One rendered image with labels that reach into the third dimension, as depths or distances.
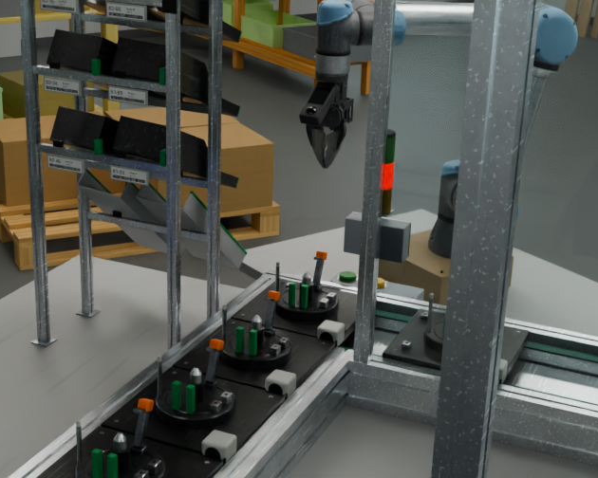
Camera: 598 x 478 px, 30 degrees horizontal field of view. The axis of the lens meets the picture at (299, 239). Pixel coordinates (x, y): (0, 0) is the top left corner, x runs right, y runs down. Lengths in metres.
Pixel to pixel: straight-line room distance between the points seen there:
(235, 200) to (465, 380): 4.37
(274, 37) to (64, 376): 6.56
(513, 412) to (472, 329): 1.12
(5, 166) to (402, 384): 3.53
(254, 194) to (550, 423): 3.47
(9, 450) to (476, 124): 1.36
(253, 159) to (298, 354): 3.22
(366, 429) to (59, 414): 0.59
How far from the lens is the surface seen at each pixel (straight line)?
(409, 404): 2.20
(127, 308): 2.65
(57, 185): 5.55
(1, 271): 5.16
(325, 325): 2.27
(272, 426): 1.97
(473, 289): 1.02
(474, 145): 0.97
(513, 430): 2.16
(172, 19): 2.10
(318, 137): 2.48
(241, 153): 5.32
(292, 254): 2.98
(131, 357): 2.43
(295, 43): 8.50
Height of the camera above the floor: 1.96
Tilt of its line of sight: 21 degrees down
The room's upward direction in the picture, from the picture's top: 2 degrees clockwise
